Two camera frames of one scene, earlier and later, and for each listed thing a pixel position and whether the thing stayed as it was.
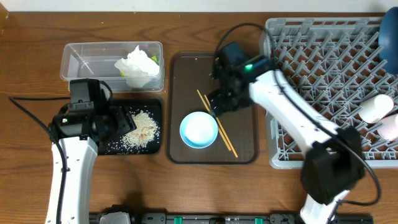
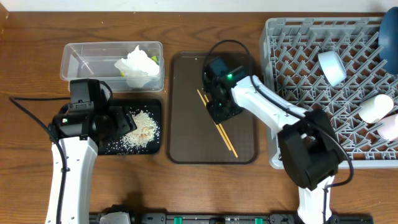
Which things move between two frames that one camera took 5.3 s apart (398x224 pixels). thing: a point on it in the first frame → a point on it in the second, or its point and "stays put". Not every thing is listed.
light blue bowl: (198, 130) → (332, 66)
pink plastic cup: (390, 130) stays put
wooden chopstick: (222, 129) stays put
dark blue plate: (388, 40) stays put
